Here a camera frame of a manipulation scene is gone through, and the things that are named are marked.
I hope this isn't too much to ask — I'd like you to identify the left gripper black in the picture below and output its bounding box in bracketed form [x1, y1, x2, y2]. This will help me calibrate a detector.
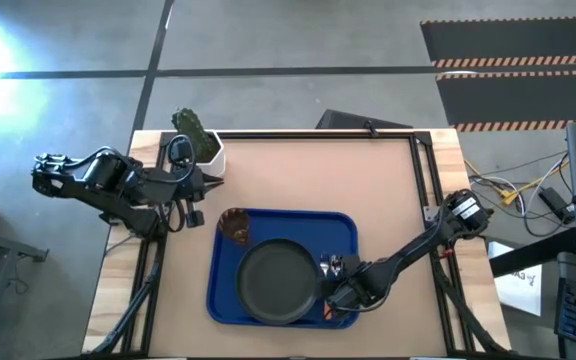
[175, 168, 225, 204]

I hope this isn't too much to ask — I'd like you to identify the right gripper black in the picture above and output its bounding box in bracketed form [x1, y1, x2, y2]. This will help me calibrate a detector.
[321, 269, 377, 306]

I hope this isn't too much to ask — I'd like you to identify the amber faceted plastic cup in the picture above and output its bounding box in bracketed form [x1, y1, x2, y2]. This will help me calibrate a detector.
[217, 207, 252, 247]

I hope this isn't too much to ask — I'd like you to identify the dark round plate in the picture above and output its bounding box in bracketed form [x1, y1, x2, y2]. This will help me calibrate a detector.
[235, 238, 321, 327]

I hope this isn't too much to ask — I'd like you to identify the blue plastic tray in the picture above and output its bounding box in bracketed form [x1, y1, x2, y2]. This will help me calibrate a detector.
[206, 207, 360, 330]

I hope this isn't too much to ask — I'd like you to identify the white plant pot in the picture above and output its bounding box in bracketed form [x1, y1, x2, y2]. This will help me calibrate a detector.
[195, 130, 227, 177]

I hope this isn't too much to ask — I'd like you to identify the green cactus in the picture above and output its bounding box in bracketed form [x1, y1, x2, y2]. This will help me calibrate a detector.
[171, 107, 222, 164]

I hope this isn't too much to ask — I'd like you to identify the black flat panel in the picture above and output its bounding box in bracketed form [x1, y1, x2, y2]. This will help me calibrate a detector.
[316, 108, 413, 130]

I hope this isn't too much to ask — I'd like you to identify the white paper sheet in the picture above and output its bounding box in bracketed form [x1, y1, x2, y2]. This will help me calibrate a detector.
[487, 242, 544, 317]

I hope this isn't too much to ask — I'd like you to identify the black desk bar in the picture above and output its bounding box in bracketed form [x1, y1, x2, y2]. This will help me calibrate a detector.
[487, 227, 576, 279]

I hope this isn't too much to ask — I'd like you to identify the black power adapter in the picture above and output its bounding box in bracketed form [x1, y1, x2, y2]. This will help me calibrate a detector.
[538, 187, 574, 224]

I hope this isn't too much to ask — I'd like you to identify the black hazard-striped floor mat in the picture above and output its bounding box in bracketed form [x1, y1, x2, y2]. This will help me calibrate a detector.
[435, 69, 576, 132]
[420, 17, 576, 69]

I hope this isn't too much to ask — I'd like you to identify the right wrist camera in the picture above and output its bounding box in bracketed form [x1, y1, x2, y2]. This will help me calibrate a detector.
[340, 253, 363, 275]

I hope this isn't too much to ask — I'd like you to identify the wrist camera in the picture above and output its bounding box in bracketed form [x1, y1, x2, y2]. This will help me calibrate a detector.
[186, 209, 206, 230]
[340, 253, 363, 275]

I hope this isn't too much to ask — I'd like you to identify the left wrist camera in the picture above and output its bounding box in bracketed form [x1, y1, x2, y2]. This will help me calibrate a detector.
[186, 209, 206, 230]

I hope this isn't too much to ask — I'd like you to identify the black aluminium table frame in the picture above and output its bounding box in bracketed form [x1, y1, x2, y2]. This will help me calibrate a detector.
[85, 130, 512, 357]

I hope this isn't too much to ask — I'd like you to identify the yellow cable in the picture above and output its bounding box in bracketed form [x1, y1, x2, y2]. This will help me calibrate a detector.
[467, 158, 569, 207]

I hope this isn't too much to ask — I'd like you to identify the white cable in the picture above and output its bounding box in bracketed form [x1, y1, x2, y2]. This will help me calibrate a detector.
[470, 172, 569, 239]

